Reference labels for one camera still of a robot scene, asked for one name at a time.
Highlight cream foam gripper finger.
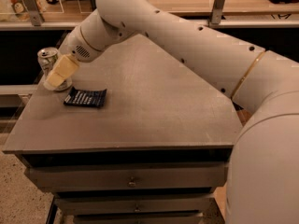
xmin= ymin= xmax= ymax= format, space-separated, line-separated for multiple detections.
xmin=44 ymin=54 xmax=79 ymax=91

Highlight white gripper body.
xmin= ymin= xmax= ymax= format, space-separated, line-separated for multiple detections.
xmin=59 ymin=26 xmax=102 ymax=63

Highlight white green 7up can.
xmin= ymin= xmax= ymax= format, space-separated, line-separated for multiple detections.
xmin=37 ymin=47 xmax=72 ymax=91

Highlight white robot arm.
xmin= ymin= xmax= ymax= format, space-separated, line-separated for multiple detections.
xmin=45 ymin=0 xmax=299 ymax=224

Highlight dark blue snack packet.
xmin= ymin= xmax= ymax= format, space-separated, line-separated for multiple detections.
xmin=64 ymin=87 xmax=107 ymax=108

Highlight wooden shelf with brackets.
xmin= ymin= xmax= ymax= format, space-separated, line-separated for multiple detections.
xmin=0 ymin=0 xmax=299 ymax=31

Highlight orange printed bag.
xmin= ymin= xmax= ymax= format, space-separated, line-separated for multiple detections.
xmin=0 ymin=0 xmax=47 ymax=22

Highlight cardboard box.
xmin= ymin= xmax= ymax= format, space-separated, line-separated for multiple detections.
xmin=214 ymin=107 xmax=253 ymax=222

